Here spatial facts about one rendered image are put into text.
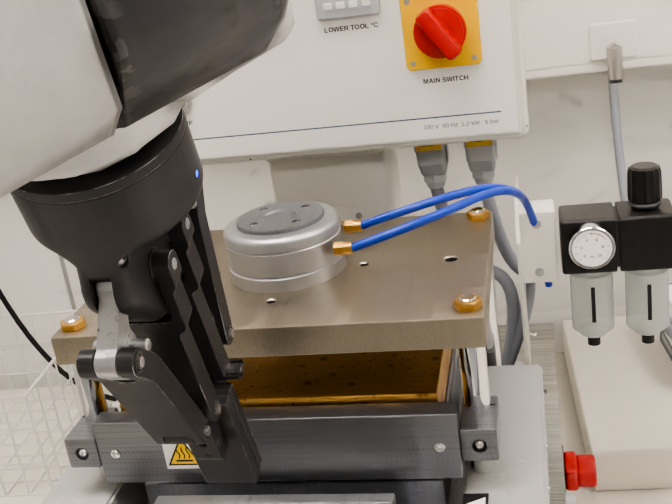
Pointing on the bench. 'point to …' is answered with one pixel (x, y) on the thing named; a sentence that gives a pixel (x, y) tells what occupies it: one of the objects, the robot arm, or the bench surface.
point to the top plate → (347, 279)
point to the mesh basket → (32, 416)
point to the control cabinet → (380, 111)
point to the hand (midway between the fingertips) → (218, 434)
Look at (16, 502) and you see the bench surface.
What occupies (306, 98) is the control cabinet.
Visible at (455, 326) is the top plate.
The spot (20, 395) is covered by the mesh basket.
